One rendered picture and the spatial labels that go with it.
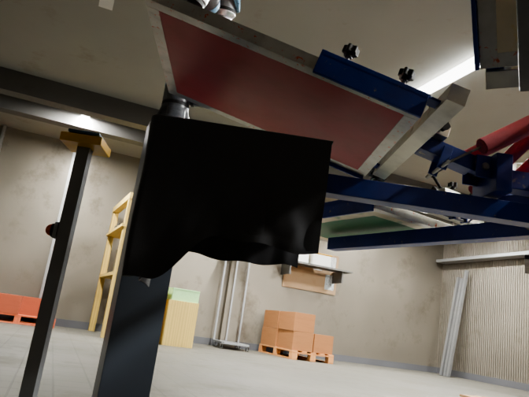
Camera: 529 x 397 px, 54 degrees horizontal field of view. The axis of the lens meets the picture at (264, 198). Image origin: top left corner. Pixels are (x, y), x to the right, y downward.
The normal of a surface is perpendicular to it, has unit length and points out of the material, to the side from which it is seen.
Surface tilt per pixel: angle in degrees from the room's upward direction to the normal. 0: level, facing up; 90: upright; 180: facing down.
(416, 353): 90
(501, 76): 148
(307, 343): 90
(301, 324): 90
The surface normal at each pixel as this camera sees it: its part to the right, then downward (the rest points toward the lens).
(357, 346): 0.37, -0.18
